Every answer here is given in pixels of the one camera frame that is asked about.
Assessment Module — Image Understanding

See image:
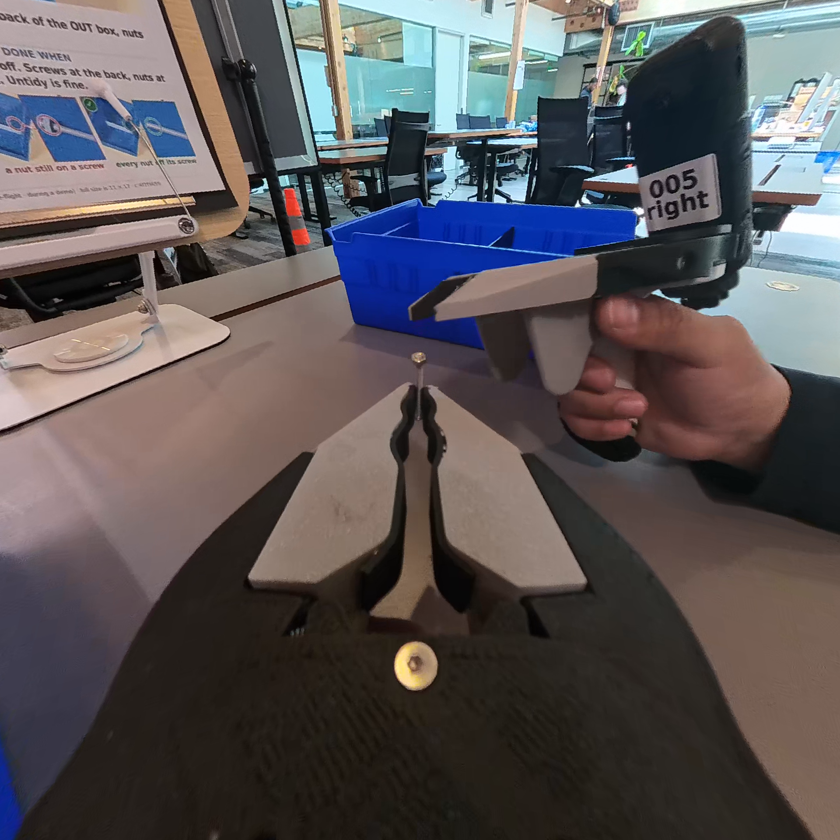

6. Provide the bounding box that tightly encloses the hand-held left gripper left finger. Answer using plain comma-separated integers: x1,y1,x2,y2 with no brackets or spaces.
248,384,421,614

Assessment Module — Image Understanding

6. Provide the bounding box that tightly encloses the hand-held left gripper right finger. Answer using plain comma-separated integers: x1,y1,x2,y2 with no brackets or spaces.
419,386,588,613

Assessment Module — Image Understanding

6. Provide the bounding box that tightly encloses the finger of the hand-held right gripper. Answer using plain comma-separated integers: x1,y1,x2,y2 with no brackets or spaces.
435,255,601,396
408,273,542,384

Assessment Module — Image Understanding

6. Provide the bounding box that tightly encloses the blue divided plastic bin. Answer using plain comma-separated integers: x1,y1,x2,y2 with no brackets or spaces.
326,199,639,350

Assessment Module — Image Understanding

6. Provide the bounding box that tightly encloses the person's right forearm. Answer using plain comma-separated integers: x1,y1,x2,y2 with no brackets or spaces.
692,364,840,536

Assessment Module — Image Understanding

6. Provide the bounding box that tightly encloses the brown-edged grey desk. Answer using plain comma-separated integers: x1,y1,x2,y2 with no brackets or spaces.
0,246,342,349

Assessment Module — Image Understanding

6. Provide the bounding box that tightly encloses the person's right hand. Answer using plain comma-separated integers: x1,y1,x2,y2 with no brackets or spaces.
558,294,791,472

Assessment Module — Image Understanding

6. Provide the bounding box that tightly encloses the black office chair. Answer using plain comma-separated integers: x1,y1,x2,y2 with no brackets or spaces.
525,97,595,206
348,108,448,214

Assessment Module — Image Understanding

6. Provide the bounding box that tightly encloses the long wooden top table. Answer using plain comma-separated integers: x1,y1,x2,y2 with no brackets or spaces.
315,128,539,198

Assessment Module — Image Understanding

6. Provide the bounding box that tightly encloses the white document stand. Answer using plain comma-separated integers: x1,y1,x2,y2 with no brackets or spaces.
0,82,232,434

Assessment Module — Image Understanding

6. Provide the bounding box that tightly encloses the orange traffic cone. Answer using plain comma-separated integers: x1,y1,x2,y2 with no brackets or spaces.
282,187,312,253

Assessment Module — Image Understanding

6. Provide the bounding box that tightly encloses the black stanchion pole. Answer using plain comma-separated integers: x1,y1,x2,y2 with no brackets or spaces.
222,58,298,257

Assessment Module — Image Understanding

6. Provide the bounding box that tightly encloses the wooden backing board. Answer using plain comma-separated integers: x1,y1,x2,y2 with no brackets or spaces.
0,0,252,245

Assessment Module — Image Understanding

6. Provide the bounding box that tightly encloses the silver-framed dark panel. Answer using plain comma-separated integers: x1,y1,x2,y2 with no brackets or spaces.
190,0,319,175

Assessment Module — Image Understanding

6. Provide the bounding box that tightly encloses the printed instruction sheet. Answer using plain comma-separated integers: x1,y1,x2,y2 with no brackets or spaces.
0,0,227,214

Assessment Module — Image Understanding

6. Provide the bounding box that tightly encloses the wooden support post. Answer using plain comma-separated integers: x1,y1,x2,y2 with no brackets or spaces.
319,0,355,142

